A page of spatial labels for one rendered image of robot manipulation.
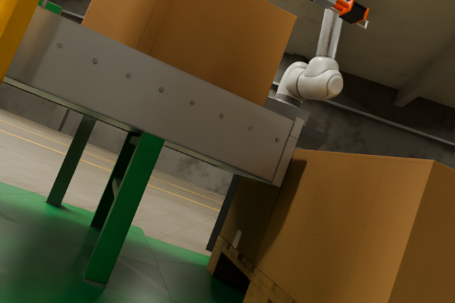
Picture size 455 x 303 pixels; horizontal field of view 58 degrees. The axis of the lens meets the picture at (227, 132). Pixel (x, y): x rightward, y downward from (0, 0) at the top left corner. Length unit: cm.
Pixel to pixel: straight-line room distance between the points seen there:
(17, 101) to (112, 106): 1137
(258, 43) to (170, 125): 43
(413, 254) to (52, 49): 92
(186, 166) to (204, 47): 919
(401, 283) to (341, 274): 16
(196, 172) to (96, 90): 933
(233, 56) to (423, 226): 75
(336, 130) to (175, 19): 932
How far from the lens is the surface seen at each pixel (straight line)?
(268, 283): 126
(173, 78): 111
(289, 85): 226
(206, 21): 132
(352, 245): 99
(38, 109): 1209
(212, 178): 1030
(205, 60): 129
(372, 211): 97
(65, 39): 112
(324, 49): 219
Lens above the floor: 36
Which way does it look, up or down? 6 degrees up
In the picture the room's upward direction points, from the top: 21 degrees clockwise
